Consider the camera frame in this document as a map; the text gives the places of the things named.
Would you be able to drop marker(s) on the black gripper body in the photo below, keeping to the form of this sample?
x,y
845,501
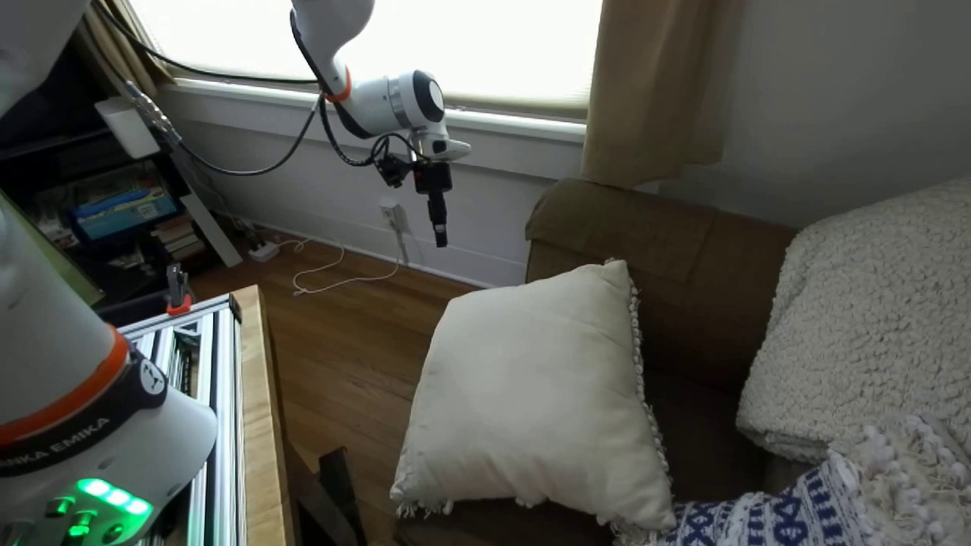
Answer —
x,y
433,177

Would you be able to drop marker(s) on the plain cream pillow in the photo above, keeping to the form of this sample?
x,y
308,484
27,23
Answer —
x,y
534,395

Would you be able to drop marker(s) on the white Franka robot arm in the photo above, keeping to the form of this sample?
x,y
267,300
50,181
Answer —
x,y
62,334

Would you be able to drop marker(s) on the brown upholstered sofa chair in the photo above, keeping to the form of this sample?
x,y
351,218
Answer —
x,y
699,283

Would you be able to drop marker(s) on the cream textured cushion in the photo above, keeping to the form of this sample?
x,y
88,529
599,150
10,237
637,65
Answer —
x,y
882,315

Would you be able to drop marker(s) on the blue white patterned pillow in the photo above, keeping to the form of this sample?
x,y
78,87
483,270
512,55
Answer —
x,y
789,517

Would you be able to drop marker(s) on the white power strip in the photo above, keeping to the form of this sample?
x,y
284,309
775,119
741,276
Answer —
x,y
264,249

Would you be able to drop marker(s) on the white leaning board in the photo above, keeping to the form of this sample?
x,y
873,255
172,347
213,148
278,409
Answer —
x,y
213,231

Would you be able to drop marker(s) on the wide beige curtain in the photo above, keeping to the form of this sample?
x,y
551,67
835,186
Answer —
x,y
656,81

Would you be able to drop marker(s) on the stack of books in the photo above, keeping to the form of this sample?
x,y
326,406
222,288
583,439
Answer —
x,y
180,242

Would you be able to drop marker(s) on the red clamp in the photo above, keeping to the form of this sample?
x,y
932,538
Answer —
x,y
180,288

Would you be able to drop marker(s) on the blue box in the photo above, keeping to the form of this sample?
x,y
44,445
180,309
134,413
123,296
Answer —
x,y
123,211

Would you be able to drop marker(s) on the narrow beige curtain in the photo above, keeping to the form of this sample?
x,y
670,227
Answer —
x,y
123,40

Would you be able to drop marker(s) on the green board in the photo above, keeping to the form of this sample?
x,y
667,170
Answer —
x,y
70,268

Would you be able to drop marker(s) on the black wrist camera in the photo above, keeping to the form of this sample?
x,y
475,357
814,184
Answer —
x,y
396,167

